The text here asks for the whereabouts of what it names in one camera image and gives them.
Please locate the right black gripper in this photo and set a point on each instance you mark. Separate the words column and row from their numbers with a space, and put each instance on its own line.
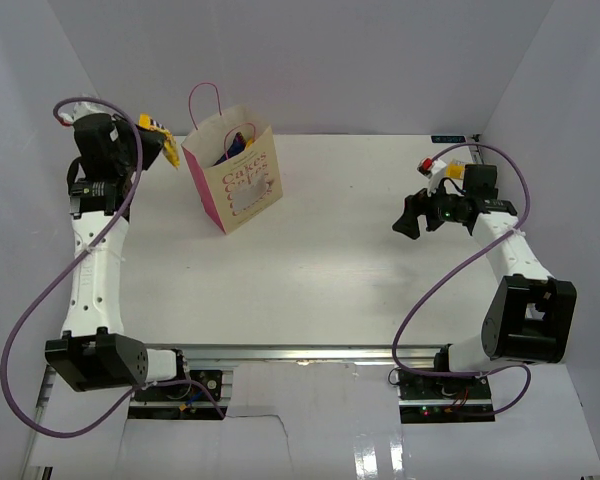
column 416, row 206

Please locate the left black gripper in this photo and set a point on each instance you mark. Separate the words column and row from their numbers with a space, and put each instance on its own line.
column 152, row 143

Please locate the yellow snack packet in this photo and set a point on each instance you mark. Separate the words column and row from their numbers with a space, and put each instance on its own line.
column 162, row 136

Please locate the yellow snack packet corner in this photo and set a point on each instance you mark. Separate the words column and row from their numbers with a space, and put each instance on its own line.
column 456, row 169

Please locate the purple Krokant snack bag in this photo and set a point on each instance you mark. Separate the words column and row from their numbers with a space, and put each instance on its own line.
column 237, row 146

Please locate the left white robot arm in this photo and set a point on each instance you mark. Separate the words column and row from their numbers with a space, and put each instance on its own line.
column 93, row 351

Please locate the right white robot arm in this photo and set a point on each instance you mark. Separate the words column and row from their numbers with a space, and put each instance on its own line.
column 530, row 316

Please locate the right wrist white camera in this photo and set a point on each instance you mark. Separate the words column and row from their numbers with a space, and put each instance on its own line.
column 434, row 171

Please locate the wrist white camera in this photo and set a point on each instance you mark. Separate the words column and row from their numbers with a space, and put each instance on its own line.
column 80, row 110
column 434, row 171

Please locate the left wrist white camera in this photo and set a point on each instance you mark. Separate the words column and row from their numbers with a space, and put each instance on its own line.
column 80, row 110

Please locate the paper bag with pink handles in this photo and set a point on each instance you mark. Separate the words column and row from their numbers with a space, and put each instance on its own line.
column 235, row 191

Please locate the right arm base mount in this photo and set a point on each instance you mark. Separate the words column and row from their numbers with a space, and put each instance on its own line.
column 428, row 400

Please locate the aluminium table front rail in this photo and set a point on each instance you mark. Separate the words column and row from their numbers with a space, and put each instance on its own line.
column 283, row 352

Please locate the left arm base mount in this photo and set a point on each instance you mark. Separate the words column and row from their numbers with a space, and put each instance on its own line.
column 198, row 401

